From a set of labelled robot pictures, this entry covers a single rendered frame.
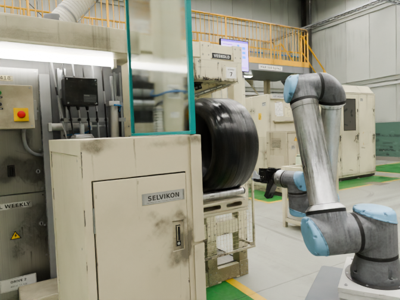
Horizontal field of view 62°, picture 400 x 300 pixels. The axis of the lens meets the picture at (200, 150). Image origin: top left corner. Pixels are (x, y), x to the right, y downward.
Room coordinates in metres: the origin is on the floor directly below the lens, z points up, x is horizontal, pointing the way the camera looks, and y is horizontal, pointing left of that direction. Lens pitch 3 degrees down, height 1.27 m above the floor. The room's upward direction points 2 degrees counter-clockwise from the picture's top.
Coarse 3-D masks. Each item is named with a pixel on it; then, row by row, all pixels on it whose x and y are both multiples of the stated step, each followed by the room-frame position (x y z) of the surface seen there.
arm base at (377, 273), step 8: (360, 256) 1.23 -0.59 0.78; (352, 264) 1.28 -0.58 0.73; (360, 264) 1.23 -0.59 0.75; (368, 264) 1.21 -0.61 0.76; (376, 264) 1.19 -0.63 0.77; (384, 264) 1.18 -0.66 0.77; (392, 264) 1.18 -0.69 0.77; (352, 272) 1.26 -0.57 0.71; (360, 272) 1.22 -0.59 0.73; (368, 272) 1.20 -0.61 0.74; (376, 272) 1.18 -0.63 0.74; (384, 272) 1.18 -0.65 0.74; (392, 272) 1.18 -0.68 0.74; (360, 280) 1.22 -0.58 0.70; (368, 280) 1.19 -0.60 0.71; (376, 280) 1.18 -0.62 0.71; (384, 280) 1.17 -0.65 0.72; (392, 280) 1.17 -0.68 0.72
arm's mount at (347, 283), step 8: (344, 272) 1.30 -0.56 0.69; (344, 280) 1.24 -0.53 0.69; (352, 280) 1.23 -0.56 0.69; (344, 288) 1.19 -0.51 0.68; (352, 288) 1.18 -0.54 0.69; (360, 288) 1.18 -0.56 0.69; (368, 288) 1.17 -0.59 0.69; (376, 288) 1.16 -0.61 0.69; (384, 288) 1.16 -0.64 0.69; (392, 288) 1.15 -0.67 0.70; (344, 296) 1.19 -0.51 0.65; (352, 296) 1.17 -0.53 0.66; (360, 296) 1.16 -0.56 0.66; (368, 296) 1.15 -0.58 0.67; (376, 296) 1.13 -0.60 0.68; (384, 296) 1.12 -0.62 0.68; (392, 296) 1.11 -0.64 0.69
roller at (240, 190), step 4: (236, 188) 2.04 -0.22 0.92; (240, 188) 2.05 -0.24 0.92; (244, 188) 2.06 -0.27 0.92; (208, 192) 1.93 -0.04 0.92; (212, 192) 1.93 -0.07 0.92; (216, 192) 1.94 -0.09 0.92; (220, 192) 1.96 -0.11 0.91; (224, 192) 1.97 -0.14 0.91; (228, 192) 1.98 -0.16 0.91; (232, 192) 2.00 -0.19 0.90; (236, 192) 2.02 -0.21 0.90; (240, 192) 2.03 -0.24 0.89; (244, 192) 2.05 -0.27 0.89; (204, 196) 1.89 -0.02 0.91; (208, 196) 1.91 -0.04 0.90; (212, 196) 1.92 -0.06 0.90; (216, 196) 1.94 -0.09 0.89; (220, 196) 1.95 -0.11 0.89; (224, 196) 1.98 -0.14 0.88; (204, 200) 1.90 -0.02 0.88
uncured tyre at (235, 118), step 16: (208, 112) 1.91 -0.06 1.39; (224, 112) 1.89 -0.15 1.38; (240, 112) 1.96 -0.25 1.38; (208, 128) 1.89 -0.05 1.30; (224, 128) 1.84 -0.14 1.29; (240, 128) 1.89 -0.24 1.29; (256, 128) 1.99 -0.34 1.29; (208, 144) 2.40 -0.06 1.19; (224, 144) 1.83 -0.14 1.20; (240, 144) 1.86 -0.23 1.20; (256, 144) 1.93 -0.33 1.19; (208, 160) 2.39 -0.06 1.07; (224, 160) 1.83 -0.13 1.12; (240, 160) 1.88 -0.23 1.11; (256, 160) 1.95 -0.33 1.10; (208, 176) 1.91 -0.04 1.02; (224, 176) 1.87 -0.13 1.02; (240, 176) 1.94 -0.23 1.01
